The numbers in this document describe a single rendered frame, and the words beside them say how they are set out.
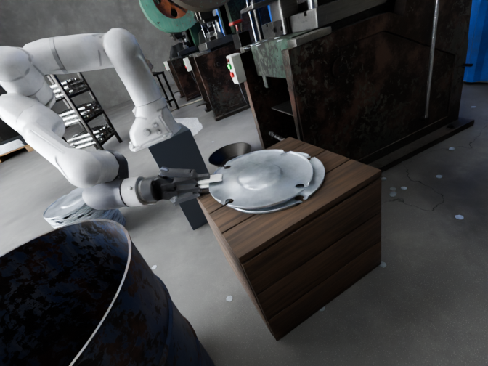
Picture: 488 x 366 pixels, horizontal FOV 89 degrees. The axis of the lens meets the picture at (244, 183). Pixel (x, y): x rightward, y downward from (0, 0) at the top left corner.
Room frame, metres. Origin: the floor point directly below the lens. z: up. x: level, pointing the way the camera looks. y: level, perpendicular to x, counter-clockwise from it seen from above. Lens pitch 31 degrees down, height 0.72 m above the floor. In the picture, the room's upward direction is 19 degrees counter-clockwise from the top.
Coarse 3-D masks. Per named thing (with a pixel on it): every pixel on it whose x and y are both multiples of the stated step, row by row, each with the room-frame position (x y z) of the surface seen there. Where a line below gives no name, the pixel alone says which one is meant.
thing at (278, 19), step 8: (264, 0) 1.08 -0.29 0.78; (272, 0) 1.09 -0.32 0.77; (280, 0) 1.12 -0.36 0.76; (288, 0) 1.12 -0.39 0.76; (296, 0) 1.13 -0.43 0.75; (248, 8) 1.11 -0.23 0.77; (256, 8) 1.17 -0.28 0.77; (272, 8) 1.18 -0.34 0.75; (280, 8) 1.12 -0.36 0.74; (288, 8) 1.12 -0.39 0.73; (296, 8) 1.13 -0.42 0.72; (272, 16) 1.19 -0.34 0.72; (280, 16) 1.13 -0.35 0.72; (288, 16) 1.12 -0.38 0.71; (280, 24) 1.14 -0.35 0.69; (288, 24) 1.12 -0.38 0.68; (280, 32) 1.15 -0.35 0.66; (288, 32) 1.12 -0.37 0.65
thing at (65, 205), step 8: (72, 192) 1.32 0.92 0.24; (80, 192) 1.26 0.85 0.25; (56, 200) 1.27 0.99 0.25; (64, 200) 1.24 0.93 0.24; (72, 200) 1.19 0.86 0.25; (80, 200) 1.17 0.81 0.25; (48, 208) 1.21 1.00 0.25; (56, 208) 1.17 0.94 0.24; (64, 208) 1.14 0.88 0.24; (72, 208) 1.10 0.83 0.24; (48, 216) 1.11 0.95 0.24; (56, 216) 1.08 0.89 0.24
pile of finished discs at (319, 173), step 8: (296, 152) 0.68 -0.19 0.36; (312, 160) 0.61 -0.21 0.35; (320, 168) 0.56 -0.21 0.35; (312, 176) 0.53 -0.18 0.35; (320, 176) 0.52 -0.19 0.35; (296, 184) 0.52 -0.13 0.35; (312, 184) 0.50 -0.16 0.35; (320, 184) 0.48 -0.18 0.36; (304, 192) 0.48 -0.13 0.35; (312, 192) 0.46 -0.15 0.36; (288, 200) 0.47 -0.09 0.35; (296, 200) 0.46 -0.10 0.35; (256, 208) 0.48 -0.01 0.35; (264, 208) 0.47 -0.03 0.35; (272, 208) 0.46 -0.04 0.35; (280, 208) 0.45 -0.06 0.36
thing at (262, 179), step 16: (240, 160) 0.71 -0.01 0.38; (256, 160) 0.68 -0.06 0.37; (272, 160) 0.66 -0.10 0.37; (288, 160) 0.63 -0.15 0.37; (304, 160) 0.61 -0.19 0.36; (224, 176) 0.64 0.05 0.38; (240, 176) 0.60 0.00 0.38; (256, 176) 0.58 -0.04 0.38; (272, 176) 0.56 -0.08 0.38; (288, 176) 0.55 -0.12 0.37; (304, 176) 0.53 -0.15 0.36; (224, 192) 0.56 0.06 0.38; (240, 192) 0.54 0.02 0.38; (256, 192) 0.52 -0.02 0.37; (272, 192) 0.50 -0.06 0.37; (288, 192) 0.48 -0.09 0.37; (240, 208) 0.47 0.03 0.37
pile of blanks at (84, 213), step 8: (80, 208) 1.09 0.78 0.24; (88, 208) 1.12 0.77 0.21; (64, 216) 1.06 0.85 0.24; (72, 216) 1.06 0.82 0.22; (80, 216) 1.08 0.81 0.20; (88, 216) 1.09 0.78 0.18; (96, 216) 1.11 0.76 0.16; (104, 216) 1.13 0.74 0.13; (112, 216) 1.16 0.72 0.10; (120, 216) 1.21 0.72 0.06; (56, 224) 1.07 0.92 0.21; (64, 224) 1.07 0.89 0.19
